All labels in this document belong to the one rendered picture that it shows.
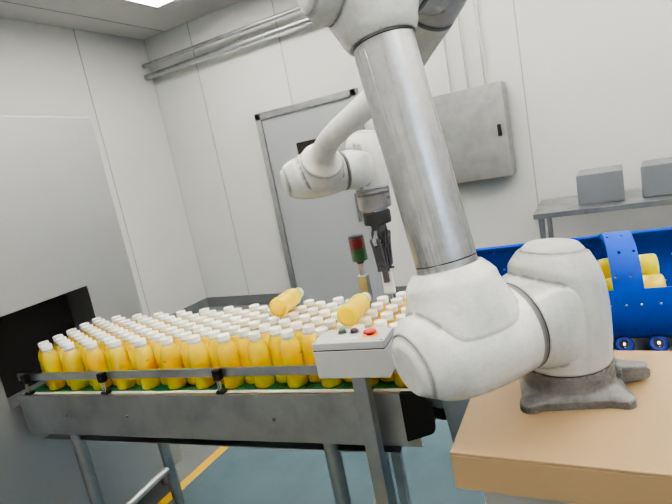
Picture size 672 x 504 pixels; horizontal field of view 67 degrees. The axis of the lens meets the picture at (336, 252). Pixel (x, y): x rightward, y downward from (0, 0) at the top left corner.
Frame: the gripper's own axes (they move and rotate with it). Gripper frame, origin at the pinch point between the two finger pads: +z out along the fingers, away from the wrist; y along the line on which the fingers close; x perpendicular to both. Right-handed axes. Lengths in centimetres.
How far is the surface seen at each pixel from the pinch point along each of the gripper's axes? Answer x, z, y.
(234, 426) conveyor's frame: 57, 42, -7
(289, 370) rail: 34.2, 24.0, -4.7
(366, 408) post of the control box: 7.4, 30.5, -14.8
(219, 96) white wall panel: 283, -129, 388
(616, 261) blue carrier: -57, 1, 6
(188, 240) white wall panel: 375, 30, 389
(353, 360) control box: 7.2, 15.3, -17.7
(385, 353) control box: -1.6, 13.7, -17.6
